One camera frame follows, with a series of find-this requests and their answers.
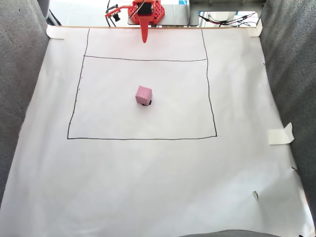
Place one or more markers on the grey metal frame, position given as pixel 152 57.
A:
pixel 222 5

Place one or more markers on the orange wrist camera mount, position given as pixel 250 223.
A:
pixel 118 11

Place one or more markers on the pink cube block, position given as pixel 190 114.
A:
pixel 143 95

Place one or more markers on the black dot mark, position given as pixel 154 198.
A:
pixel 150 102

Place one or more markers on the white paper sheet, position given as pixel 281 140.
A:
pixel 158 160

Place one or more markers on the grey fabric cushion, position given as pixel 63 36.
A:
pixel 293 74
pixel 17 86

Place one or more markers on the small white round sticker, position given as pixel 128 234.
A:
pixel 255 195

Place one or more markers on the white tape piece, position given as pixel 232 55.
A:
pixel 255 28
pixel 279 135
pixel 55 32

